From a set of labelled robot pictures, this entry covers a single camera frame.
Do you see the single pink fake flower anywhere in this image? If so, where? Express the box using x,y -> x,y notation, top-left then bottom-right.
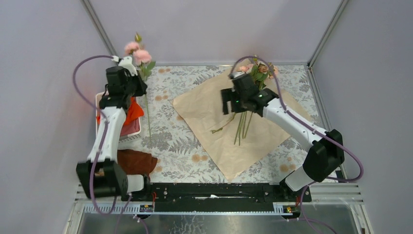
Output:
124,32 -> 156,143

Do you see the beige kraft wrapping paper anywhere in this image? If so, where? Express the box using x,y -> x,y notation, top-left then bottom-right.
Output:
172,70 -> 306,182

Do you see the pink fake flower bouquet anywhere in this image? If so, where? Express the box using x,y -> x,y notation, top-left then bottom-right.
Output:
210,55 -> 279,145

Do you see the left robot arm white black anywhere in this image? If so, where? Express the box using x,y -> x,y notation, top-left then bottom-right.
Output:
76,65 -> 151,200

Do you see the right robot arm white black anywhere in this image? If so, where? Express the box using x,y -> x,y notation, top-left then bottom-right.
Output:
221,72 -> 345,201

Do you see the white plastic basket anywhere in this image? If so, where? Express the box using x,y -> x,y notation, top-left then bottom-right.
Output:
95,92 -> 143,139

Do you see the orange cloth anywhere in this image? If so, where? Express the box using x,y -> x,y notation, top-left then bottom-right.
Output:
95,95 -> 144,126

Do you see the floral patterned table mat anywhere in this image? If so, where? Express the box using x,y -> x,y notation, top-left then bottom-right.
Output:
116,65 -> 339,184

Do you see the brown cloth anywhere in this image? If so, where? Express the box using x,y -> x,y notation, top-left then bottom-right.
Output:
117,149 -> 158,175

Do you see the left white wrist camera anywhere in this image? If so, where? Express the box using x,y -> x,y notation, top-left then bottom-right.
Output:
111,55 -> 138,76

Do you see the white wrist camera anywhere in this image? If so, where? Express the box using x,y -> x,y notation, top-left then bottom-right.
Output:
228,72 -> 246,79
111,55 -> 138,76

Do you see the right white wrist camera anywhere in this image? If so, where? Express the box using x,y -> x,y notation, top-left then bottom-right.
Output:
228,72 -> 246,79

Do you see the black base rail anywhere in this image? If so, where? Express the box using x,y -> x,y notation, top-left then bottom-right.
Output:
132,183 -> 312,213

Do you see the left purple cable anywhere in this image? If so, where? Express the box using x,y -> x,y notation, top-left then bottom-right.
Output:
72,55 -> 133,234

